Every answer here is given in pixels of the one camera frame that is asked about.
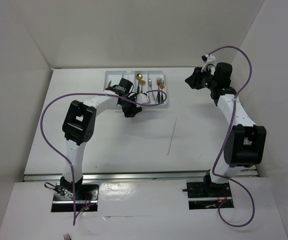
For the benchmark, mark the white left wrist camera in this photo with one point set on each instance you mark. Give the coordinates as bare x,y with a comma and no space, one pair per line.
143,99

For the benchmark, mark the gold spoon green handle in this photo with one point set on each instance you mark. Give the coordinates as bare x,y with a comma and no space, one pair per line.
138,78
141,83

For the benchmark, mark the aluminium rail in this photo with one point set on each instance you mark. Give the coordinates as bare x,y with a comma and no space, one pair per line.
96,177
252,171

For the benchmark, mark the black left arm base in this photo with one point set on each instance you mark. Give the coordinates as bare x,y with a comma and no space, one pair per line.
63,191

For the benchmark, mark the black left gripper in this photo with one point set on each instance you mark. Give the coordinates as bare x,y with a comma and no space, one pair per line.
128,112

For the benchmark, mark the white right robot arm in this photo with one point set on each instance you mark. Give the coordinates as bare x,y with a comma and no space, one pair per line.
245,142

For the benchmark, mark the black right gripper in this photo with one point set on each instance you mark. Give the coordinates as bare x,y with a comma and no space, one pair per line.
195,79

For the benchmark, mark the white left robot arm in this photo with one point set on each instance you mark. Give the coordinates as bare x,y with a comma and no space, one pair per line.
79,124

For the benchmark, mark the aluminium rail right side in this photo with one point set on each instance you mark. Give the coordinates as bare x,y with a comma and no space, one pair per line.
252,171

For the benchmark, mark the gold fork green handle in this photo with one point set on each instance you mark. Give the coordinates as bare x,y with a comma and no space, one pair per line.
161,85
158,81

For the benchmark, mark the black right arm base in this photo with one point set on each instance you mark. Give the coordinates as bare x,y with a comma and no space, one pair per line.
201,191

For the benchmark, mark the aluminium rail front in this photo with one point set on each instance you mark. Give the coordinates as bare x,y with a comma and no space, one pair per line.
96,177

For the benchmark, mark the silver fork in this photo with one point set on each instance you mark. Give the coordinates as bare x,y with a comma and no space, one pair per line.
150,85

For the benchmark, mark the white compartment cutlery tray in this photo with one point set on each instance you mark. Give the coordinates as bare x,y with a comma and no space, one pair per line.
147,87

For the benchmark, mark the white chopstick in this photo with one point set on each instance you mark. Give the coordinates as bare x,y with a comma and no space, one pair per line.
172,135

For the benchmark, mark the gold fork bottom edge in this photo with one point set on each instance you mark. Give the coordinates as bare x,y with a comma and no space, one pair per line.
67,237

